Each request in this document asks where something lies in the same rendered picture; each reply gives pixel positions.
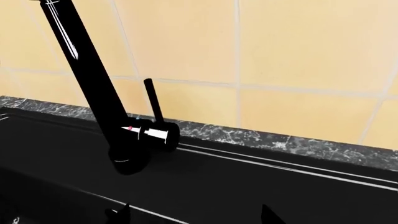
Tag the black kitchen faucet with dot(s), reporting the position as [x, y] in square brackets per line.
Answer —
[90, 77]

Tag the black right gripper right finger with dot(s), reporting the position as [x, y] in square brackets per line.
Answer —
[271, 217]

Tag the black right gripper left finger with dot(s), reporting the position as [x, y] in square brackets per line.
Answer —
[120, 215]

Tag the dark marble counter ledge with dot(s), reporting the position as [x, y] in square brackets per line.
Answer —
[280, 142]

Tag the black sink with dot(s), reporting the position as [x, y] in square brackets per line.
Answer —
[217, 186]

